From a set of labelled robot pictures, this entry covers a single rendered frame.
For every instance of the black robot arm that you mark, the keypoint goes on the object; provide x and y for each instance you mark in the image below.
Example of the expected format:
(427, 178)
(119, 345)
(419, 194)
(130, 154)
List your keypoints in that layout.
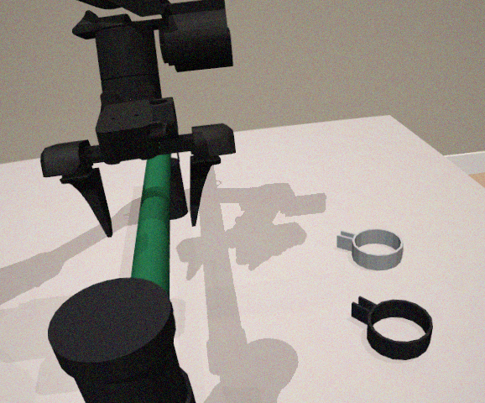
(193, 36)

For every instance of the green pipe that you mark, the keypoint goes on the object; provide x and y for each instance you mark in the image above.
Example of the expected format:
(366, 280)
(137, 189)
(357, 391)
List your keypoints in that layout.
(151, 259)

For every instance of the black ring clamp with two tabs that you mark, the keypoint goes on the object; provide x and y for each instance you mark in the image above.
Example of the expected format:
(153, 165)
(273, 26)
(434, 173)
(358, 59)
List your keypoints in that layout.
(369, 313)

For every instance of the grey metal clamp band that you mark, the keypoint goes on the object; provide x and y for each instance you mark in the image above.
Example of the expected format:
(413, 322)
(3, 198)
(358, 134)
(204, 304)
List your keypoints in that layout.
(353, 242)

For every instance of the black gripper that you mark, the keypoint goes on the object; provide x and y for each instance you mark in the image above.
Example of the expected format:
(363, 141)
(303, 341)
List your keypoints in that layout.
(74, 160)

